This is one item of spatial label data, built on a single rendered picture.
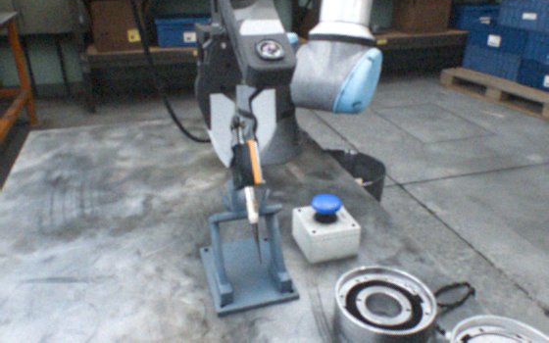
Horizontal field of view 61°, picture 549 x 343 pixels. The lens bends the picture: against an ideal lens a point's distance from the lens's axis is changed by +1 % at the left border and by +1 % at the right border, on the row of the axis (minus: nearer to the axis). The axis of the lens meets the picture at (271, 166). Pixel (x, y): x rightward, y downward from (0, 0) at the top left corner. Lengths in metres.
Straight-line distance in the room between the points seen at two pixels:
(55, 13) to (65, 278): 3.55
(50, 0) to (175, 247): 3.54
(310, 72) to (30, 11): 3.47
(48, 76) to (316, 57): 3.78
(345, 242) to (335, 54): 0.33
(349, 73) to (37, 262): 0.54
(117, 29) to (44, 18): 0.60
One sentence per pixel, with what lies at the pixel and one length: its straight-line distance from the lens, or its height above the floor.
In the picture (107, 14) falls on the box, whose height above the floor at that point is 0.73.
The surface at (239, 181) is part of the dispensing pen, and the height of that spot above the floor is 0.95.
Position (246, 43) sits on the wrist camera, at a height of 1.10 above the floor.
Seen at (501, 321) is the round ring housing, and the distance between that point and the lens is 0.54.
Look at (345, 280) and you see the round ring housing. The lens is 0.55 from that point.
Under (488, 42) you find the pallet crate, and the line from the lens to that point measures 4.56.
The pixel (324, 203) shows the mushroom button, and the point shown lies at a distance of 0.61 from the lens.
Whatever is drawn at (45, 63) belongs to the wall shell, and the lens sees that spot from 4.43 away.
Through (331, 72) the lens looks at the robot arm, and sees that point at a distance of 0.79.
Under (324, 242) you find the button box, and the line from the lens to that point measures 0.61.
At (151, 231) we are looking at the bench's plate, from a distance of 0.70.
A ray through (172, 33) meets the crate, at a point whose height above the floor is 0.56.
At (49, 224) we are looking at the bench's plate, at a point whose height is 0.80.
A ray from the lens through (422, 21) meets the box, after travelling 4.58.
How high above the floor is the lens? 1.18
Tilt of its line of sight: 26 degrees down
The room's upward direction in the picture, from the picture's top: straight up
